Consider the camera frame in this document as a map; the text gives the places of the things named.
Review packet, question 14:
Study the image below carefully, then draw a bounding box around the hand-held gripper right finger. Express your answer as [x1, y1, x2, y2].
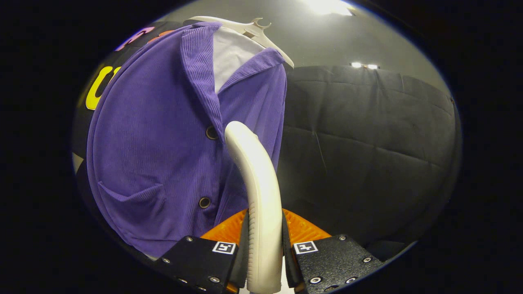
[282, 209, 384, 294]

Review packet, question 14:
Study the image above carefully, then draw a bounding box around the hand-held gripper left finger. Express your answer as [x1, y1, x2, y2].
[153, 209, 250, 294]

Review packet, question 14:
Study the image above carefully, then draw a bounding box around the white garment steamer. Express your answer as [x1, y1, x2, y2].
[224, 121, 284, 294]

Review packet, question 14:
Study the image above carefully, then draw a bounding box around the purple corduroy jacket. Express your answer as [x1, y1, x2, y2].
[86, 21, 288, 258]

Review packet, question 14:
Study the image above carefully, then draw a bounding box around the white shirt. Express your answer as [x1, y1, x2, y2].
[212, 27, 266, 94]

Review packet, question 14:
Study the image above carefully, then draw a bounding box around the quilted black curtain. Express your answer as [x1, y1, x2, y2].
[277, 65, 463, 262]

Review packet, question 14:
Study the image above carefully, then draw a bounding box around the white plastic hanger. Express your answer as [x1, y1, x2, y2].
[189, 16, 295, 69]

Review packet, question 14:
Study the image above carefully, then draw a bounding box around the large ceiling light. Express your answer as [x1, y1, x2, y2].
[302, 0, 354, 17]

